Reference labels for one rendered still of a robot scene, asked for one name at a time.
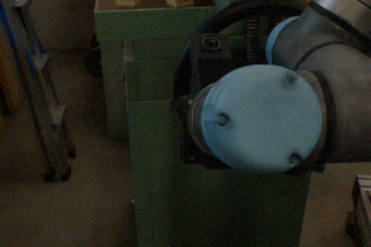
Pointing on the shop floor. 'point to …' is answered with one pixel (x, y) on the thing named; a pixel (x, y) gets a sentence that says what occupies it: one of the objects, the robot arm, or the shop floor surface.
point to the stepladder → (36, 61)
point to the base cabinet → (204, 192)
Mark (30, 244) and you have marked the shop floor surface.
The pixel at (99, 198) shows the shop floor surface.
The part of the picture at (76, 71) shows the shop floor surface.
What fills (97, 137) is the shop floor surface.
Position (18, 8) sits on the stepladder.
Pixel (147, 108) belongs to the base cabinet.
